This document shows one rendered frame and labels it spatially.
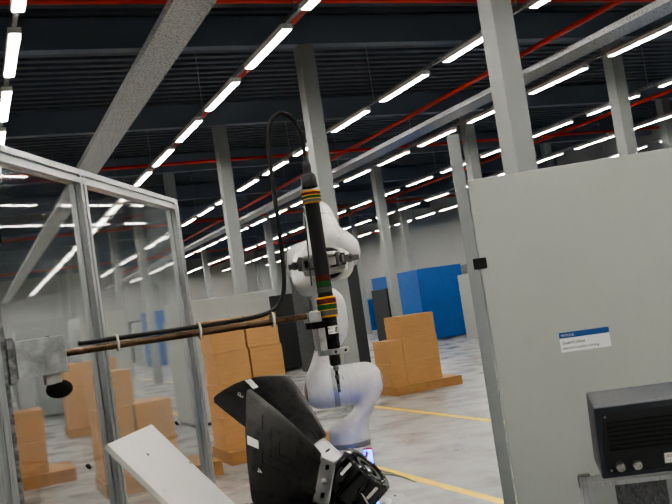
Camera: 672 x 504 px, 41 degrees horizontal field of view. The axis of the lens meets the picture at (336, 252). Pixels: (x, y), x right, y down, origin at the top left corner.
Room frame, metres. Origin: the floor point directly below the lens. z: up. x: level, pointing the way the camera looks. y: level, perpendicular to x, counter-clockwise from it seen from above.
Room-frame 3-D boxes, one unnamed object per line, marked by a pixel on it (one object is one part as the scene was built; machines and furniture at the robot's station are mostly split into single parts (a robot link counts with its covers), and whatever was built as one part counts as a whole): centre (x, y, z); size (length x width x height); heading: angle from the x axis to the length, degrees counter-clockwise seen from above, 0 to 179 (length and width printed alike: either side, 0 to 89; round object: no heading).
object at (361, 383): (2.67, 0.01, 1.27); 0.19 x 0.12 x 0.24; 95
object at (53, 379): (1.71, 0.56, 1.49); 0.05 x 0.04 x 0.05; 118
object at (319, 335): (1.98, 0.05, 1.51); 0.09 x 0.07 x 0.10; 118
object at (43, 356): (1.69, 0.59, 1.55); 0.10 x 0.07 x 0.08; 118
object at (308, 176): (1.98, 0.04, 1.67); 0.04 x 0.04 x 0.46
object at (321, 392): (2.67, 0.07, 1.52); 0.16 x 0.12 x 0.50; 95
